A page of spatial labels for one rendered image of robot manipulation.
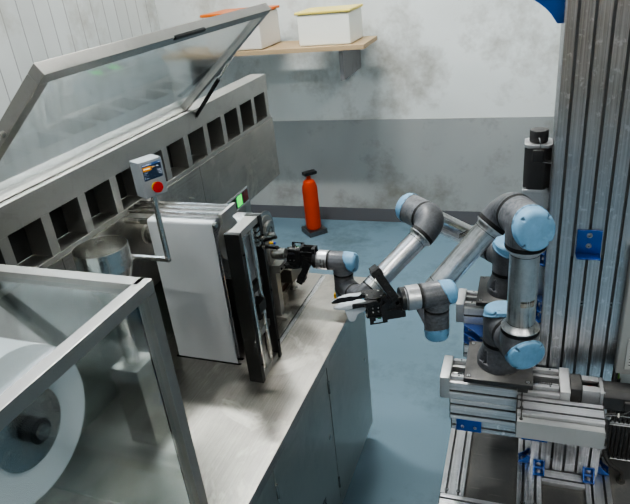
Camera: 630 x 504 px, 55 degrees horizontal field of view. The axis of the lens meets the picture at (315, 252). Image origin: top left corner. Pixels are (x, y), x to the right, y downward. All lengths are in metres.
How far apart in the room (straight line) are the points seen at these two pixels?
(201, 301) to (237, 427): 0.44
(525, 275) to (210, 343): 1.06
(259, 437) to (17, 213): 0.91
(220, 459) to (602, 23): 1.61
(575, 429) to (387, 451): 1.15
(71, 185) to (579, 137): 1.51
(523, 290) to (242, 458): 0.94
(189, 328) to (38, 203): 0.68
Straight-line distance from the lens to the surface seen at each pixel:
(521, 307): 1.90
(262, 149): 2.97
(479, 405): 2.26
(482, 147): 4.96
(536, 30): 4.78
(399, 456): 3.02
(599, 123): 1.99
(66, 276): 1.35
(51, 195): 1.84
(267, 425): 1.88
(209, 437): 1.89
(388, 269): 2.18
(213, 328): 2.10
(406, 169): 5.09
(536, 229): 1.76
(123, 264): 1.61
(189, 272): 2.02
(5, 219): 1.73
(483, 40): 4.79
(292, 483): 2.06
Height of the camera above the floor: 2.15
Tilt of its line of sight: 26 degrees down
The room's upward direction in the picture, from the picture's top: 6 degrees counter-clockwise
